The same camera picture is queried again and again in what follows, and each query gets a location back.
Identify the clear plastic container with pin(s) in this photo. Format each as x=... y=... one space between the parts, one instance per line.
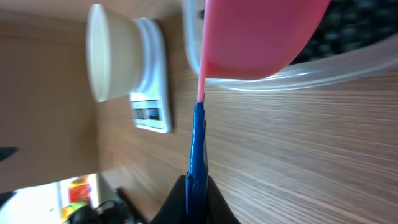
x=346 y=66

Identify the black beans in container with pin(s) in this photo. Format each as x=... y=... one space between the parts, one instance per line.
x=349 y=25

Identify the white bowl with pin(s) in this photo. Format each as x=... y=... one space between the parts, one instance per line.
x=114 y=53

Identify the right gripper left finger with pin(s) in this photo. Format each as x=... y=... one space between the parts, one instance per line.
x=173 y=210

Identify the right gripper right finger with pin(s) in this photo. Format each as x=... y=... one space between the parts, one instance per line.
x=217 y=209

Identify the pink scoop blue handle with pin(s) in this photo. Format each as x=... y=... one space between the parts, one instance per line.
x=243 y=40

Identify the white digital kitchen scale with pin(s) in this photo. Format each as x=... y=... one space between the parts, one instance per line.
x=150 y=100

